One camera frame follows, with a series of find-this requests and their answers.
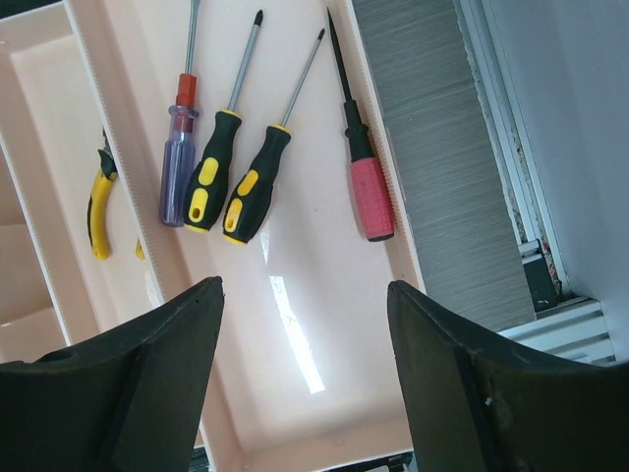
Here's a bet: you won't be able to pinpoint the pink handled screwdriver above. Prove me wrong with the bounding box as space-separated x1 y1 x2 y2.
326 9 395 242

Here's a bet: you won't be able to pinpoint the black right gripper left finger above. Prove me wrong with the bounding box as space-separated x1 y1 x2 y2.
1 276 224 471

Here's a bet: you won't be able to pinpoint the aluminium frame rail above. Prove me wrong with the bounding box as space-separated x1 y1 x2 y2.
499 297 616 366

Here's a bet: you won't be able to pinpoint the yellow handled pliers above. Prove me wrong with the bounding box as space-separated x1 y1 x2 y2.
86 131 118 261

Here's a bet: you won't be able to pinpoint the yellow black stubby screwdriver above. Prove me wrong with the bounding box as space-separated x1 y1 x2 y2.
184 10 264 232

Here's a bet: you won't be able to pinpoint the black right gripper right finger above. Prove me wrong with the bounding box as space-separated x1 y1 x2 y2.
387 281 628 471

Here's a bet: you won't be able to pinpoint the blue handled screwdriver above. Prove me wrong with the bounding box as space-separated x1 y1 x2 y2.
159 0 200 227

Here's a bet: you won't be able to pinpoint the pink plastic tool box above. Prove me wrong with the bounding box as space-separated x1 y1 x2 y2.
1 1 423 471

